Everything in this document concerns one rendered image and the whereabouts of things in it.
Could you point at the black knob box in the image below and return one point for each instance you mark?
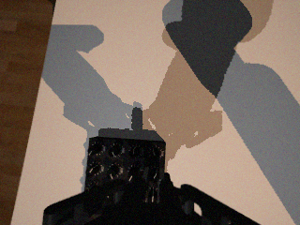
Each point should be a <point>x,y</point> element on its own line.
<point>116,158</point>

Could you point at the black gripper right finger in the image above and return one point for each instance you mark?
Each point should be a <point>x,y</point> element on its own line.
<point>173,199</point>

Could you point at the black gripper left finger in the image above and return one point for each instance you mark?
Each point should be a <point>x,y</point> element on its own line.
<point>83,207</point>

